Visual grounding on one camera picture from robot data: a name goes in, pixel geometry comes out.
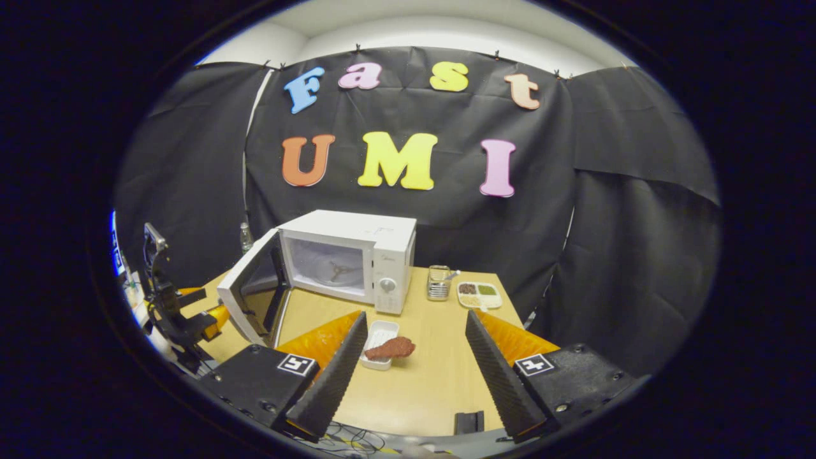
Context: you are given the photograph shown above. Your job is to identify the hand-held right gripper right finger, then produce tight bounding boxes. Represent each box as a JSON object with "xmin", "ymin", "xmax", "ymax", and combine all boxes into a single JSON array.
[{"xmin": 465, "ymin": 310, "xmax": 638, "ymax": 444}]

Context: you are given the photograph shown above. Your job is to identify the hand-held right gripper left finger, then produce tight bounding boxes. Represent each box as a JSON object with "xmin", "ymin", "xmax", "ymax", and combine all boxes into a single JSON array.
[{"xmin": 198, "ymin": 311, "xmax": 368, "ymax": 442}]

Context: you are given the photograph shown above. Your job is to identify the brown meat piece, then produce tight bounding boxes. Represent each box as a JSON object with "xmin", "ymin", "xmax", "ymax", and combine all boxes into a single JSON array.
[{"xmin": 364, "ymin": 337, "xmax": 416, "ymax": 361}]

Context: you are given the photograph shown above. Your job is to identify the white microwave oven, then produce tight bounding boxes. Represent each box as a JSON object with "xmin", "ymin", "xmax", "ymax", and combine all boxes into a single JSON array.
[{"xmin": 217, "ymin": 210, "xmax": 418, "ymax": 348}]

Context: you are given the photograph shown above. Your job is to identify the white rectangular dish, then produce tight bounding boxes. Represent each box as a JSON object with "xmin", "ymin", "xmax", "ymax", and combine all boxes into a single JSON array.
[{"xmin": 360, "ymin": 320, "xmax": 400, "ymax": 371}]

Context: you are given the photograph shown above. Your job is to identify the white blue edged panel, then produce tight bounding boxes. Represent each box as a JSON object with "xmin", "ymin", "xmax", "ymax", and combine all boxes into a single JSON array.
[{"xmin": 110, "ymin": 210, "xmax": 127, "ymax": 276}]

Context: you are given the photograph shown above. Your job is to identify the divided dish of beans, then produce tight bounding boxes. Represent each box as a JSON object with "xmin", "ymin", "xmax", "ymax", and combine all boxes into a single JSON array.
[{"xmin": 456, "ymin": 282, "xmax": 503, "ymax": 312}]

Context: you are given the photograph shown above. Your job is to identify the black backdrop cloth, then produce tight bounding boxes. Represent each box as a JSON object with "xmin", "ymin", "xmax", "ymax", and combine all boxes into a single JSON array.
[{"xmin": 115, "ymin": 46, "xmax": 722, "ymax": 377}]

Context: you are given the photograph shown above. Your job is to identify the black cables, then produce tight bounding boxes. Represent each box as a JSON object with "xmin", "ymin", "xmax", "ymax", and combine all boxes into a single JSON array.
[{"xmin": 316, "ymin": 421, "xmax": 386, "ymax": 457}]

